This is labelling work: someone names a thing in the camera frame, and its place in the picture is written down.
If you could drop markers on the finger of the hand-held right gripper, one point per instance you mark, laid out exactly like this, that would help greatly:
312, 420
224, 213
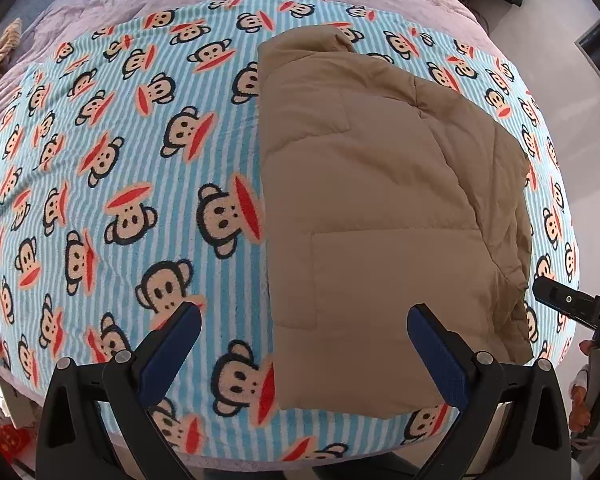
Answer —
565, 297

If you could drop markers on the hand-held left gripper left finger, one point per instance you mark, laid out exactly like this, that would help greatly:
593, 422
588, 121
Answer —
172, 355

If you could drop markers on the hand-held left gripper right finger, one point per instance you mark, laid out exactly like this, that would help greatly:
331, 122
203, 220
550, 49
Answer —
437, 357

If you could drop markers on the tan puffer jacket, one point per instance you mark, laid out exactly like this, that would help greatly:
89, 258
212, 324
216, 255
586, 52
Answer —
380, 220

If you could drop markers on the person's right hand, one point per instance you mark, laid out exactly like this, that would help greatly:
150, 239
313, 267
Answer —
580, 405

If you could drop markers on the monkey print striped blanket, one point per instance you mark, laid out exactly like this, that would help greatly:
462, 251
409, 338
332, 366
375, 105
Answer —
130, 185

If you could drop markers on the red paper item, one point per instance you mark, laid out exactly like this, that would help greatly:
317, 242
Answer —
14, 439

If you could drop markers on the dark flat screen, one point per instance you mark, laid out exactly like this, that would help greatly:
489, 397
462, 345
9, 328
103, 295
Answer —
596, 42

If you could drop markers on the lavender bedspread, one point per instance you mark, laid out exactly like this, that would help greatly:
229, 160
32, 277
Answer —
80, 0

